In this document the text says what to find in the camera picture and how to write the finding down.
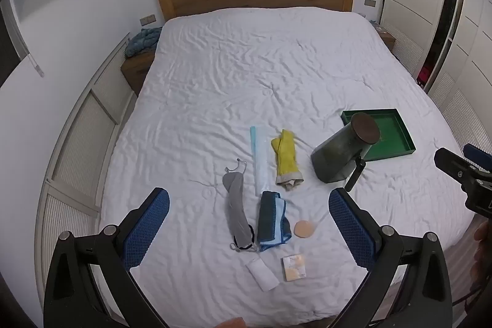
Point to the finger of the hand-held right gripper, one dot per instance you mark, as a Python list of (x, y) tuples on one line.
[(476, 155), (453, 166)]

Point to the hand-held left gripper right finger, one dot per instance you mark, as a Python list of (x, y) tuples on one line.
[(351, 232)]

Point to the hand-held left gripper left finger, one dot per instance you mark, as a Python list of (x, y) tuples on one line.
[(148, 224)]

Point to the beige powder puff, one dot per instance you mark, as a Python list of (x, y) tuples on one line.
[(303, 228)]

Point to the green tray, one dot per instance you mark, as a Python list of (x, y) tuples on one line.
[(396, 137)]

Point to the small beige puff packet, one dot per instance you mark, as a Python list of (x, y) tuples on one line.
[(294, 268)]

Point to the blue teal towel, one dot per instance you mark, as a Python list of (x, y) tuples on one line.
[(271, 220)]

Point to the grey fleece cloth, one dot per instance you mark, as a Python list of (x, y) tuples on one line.
[(238, 205)]

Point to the yellow mitt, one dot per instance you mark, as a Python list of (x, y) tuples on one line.
[(285, 159)]

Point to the white cloth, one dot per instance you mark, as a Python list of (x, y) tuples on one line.
[(262, 274)]

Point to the blue face mask packet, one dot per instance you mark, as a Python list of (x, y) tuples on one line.
[(258, 159)]

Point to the person's right hand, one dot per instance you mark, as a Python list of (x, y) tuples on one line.
[(482, 234)]

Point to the red cloth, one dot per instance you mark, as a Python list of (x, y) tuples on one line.
[(424, 74)]

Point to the wooden nightstand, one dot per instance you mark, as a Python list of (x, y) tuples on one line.
[(136, 68), (388, 39)]

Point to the bluish small clutter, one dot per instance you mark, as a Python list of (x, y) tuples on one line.
[(374, 24)]

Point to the blue knitted cloth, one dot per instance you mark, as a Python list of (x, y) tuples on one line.
[(142, 41)]

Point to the white bed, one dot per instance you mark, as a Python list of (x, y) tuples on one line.
[(250, 63)]

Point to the white louvered wall cabinet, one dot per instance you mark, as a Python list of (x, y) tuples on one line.
[(77, 143)]

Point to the grey wall switch plate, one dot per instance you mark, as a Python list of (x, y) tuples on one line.
[(369, 2), (147, 20)]

